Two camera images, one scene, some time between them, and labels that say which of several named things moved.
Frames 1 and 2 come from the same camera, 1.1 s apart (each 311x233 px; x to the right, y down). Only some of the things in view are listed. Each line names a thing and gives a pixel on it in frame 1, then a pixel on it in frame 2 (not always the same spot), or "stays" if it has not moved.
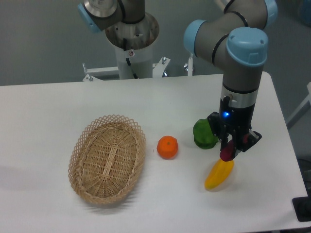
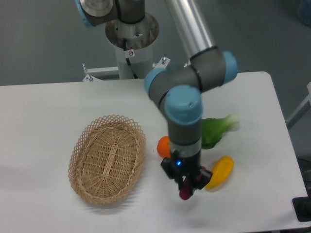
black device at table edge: x=302 y=207 stays
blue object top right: x=305 y=13 stays
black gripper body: x=236 y=122 → x=179 y=168
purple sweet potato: x=227 y=153 → x=185 y=191
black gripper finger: x=223 y=137 → x=180 y=181
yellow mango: x=219 y=173 stays
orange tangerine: x=167 y=146 stays
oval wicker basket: x=106 y=158 stays
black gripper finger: x=237 y=147 → x=194 y=186
